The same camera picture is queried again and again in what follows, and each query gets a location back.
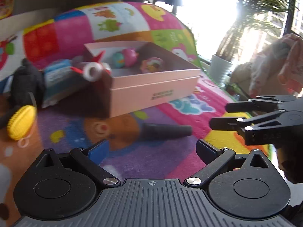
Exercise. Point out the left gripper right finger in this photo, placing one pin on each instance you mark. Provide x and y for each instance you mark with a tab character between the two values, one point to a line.
217	162

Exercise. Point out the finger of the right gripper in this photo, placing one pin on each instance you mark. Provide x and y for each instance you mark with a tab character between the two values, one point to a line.
264	103
239	124

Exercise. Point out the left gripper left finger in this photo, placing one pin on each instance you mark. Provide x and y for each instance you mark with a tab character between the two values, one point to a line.
88	161

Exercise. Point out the yellow round brush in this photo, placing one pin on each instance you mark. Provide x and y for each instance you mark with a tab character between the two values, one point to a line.
20	123

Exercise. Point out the blue tissue pack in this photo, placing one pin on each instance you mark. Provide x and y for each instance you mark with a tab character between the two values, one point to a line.
61	82

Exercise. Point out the white red toy rocket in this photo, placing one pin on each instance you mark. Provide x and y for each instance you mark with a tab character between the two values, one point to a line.
92	70

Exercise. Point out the black plush toy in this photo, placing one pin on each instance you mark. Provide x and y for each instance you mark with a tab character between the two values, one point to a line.
27	81

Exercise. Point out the pink clothes on chair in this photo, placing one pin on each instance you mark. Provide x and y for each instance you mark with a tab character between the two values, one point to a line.
284	56

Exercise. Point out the colourful cartoon play mat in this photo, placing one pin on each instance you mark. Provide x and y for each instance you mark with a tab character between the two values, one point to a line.
157	140

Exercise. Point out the black cone tube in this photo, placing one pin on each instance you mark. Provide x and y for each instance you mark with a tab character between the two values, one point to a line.
164	131

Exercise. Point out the pink patterned ball toy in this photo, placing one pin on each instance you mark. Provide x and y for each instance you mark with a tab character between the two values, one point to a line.
151	65

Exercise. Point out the pink cardboard box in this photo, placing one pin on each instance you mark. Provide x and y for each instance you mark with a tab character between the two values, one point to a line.
151	82

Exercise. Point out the white pot palm plant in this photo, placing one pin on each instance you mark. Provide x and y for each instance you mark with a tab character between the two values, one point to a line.
252	14

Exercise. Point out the teal round toy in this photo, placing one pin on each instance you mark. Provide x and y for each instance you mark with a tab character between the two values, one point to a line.
118	60

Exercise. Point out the pink round toy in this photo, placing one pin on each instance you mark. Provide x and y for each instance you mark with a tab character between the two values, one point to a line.
130	56

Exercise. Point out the red picture book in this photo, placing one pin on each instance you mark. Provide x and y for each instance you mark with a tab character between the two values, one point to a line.
6	8

